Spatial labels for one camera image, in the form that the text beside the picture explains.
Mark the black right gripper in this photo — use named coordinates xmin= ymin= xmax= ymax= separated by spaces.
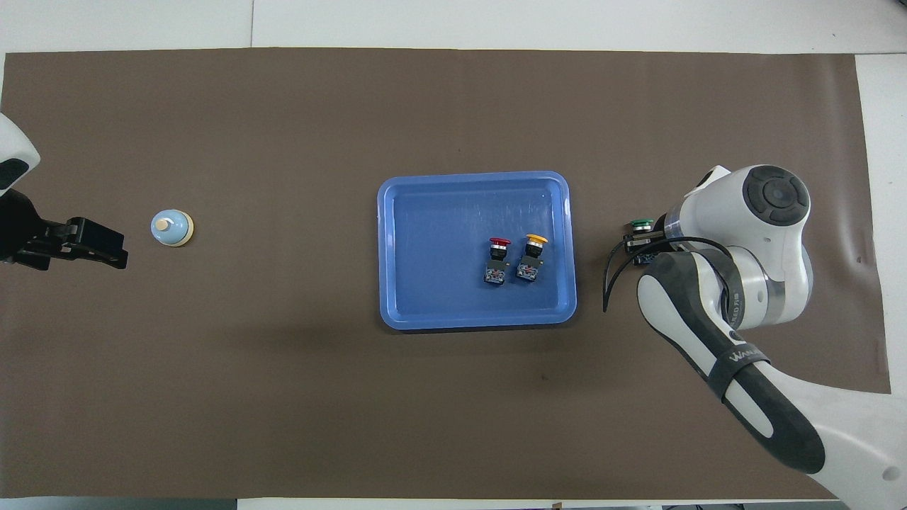
xmin=622 ymin=234 xmax=672 ymax=267

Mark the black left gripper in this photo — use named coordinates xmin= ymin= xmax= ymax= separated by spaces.
xmin=0 ymin=188 xmax=130 ymax=271

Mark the green push button switch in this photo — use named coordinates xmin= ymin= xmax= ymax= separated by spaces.
xmin=629 ymin=218 xmax=656 ymax=267

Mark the yellow push button switch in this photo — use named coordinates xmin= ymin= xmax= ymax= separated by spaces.
xmin=516 ymin=234 xmax=549 ymax=282

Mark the red push button switch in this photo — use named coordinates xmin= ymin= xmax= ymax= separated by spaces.
xmin=483 ymin=237 xmax=512 ymax=286

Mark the light blue call bell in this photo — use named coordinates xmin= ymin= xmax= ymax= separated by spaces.
xmin=150 ymin=210 xmax=195 ymax=248

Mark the blue plastic tray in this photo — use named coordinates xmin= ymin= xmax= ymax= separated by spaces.
xmin=377 ymin=171 xmax=578 ymax=332

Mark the brown table mat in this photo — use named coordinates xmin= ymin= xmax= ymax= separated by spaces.
xmin=0 ymin=48 xmax=892 ymax=500

